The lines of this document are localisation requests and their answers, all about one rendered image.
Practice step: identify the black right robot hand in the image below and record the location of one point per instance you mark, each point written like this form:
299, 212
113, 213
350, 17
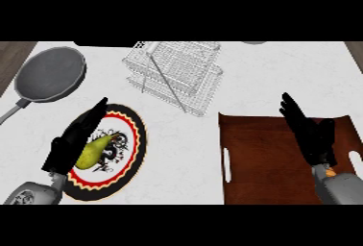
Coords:
308, 134

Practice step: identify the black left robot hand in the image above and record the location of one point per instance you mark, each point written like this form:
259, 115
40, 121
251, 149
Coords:
75, 137

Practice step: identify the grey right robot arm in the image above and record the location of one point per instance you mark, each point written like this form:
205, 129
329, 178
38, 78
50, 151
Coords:
339, 186

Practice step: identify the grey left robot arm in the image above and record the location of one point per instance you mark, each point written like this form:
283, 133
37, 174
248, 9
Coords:
40, 189

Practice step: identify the brown wooden tray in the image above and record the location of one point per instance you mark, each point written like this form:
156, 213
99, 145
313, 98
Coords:
268, 160

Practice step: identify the green pear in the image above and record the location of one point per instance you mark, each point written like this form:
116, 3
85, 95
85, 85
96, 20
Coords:
91, 153

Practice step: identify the black red patterned plate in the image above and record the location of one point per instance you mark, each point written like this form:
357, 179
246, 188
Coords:
119, 150

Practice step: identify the grey frying pan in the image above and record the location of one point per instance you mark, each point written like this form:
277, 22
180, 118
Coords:
47, 75

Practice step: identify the grey round object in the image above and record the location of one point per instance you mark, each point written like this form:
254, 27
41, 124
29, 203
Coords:
255, 42

